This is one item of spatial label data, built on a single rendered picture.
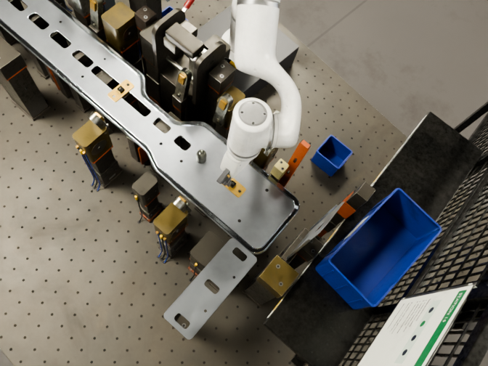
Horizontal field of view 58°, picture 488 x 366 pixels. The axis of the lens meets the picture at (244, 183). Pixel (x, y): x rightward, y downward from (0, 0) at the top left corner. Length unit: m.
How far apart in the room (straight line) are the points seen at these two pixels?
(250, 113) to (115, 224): 0.83
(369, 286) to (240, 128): 0.63
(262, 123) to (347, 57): 2.10
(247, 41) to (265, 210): 0.56
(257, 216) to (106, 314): 0.60
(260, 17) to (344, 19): 2.25
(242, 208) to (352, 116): 0.77
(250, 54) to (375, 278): 0.73
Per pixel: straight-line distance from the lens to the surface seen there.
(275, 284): 1.21
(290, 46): 1.85
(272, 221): 1.31
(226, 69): 1.37
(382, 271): 1.34
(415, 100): 3.00
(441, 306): 1.00
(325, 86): 1.93
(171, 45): 1.36
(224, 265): 1.26
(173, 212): 1.24
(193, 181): 1.32
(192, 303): 1.24
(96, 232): 1.61
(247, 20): 0.94
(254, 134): 0.92
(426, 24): 3.41
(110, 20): 1.53
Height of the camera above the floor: 2.24
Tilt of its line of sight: 68 degrees down
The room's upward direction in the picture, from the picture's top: 21 degrees clockwise
